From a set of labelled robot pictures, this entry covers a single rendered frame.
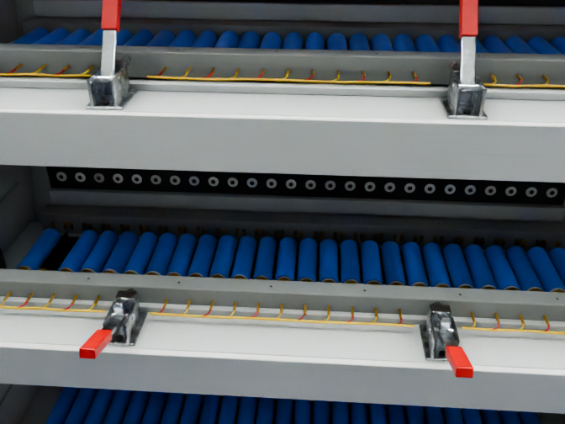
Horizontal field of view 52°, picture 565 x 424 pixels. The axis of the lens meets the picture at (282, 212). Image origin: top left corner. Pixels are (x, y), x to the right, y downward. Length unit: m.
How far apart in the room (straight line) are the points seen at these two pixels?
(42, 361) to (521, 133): 0.42
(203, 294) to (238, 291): 0.03
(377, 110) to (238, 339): 0.22
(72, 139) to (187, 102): 0.09
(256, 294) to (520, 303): 0.22
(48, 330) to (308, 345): 0.22
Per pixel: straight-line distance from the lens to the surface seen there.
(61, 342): 0.53
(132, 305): 0.51
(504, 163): 0.45
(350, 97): 0.47
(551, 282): 0.58
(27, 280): 0.57
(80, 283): 0.55
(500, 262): 0.59
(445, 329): 0.49
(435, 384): 0.50
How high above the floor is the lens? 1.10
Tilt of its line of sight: 15 degrees down
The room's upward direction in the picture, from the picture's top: 1 degrees clockwise
